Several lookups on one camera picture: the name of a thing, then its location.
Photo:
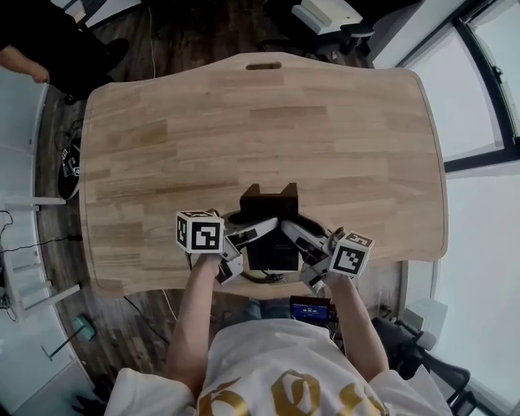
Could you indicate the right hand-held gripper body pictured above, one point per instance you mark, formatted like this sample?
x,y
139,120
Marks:
x,y
349,258

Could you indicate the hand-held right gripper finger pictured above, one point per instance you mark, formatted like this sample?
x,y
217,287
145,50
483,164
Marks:
x,y
302,241

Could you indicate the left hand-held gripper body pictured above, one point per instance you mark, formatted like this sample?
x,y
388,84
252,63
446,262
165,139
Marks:
x,y
203,235

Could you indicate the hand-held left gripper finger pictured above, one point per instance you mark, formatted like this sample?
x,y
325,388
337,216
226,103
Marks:
x,y
260,227

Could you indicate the person's left forearm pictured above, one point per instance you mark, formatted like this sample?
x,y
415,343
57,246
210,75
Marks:
x,y
191,321

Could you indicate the person's right forearm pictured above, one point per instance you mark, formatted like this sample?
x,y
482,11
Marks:
x,y
357,329

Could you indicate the small monitor with blue screen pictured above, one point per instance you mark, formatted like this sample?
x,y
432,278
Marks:
x,y
310,312

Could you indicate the person's blue jeans leg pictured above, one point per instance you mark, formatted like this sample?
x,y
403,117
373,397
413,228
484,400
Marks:
x,y
268,310

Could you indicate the black mesh office chair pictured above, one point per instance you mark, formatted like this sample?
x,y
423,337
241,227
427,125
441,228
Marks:
x,y
414,357

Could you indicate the white shirt with gold print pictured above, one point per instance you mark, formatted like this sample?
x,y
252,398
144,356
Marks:
x,y
276,365

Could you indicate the teal floor squeegee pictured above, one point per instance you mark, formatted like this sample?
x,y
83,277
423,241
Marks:
x,y
84,328

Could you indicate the black white-rimmed bag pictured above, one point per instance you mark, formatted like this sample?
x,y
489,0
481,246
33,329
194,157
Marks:
x,y
67,170

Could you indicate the white flat box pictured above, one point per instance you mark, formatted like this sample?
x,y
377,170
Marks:
x,y
325,14

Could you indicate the black window frame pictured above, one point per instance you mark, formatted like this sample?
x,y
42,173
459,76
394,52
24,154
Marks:
x,y
487,81

